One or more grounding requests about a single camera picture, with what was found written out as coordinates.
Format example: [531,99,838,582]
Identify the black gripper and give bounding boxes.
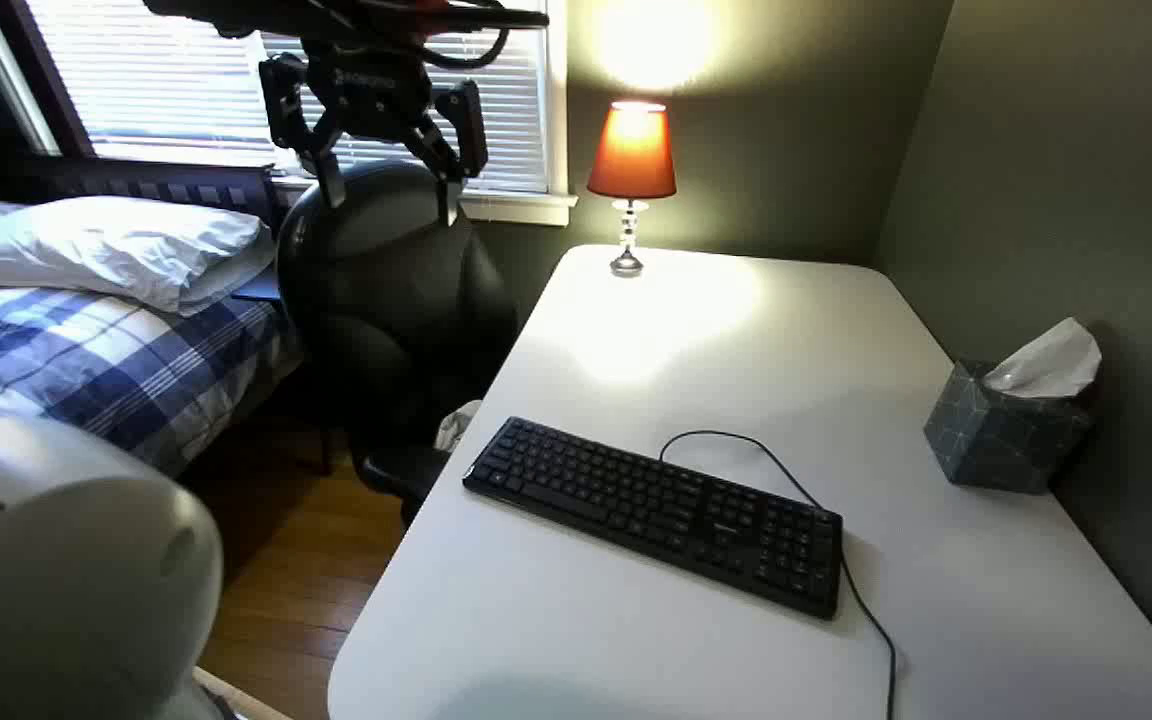
[257,17,491,229]

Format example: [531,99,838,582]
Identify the black computer keyboard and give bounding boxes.
[458,411,849,626]

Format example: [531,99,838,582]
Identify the black leather office chair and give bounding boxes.
[274,160,521,526]

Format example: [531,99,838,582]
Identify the white window blinds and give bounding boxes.
[25,0,559,199]

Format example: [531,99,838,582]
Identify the dark patterned bed headboard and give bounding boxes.
[0,158,293,226]

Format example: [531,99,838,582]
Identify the orange shade table lamp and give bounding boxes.
[584,97,680,280]

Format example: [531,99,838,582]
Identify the white pillow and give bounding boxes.
[0,191,281,321]

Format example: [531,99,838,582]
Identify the blue plaid blanket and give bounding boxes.
[0,271,306,482]

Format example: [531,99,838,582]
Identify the grey green tissue box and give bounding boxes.
[921,360,1095,498]

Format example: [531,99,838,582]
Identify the white tissue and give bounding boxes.
[981,318,1102,404]

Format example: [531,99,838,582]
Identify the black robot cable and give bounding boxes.
[417,17,514,72]

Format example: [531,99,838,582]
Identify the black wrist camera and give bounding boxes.
[140,0,550,39]

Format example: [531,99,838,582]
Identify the white window frame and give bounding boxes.
[458,0,580,231]

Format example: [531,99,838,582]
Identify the black keyboard cable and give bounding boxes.
[656,425,905,720]

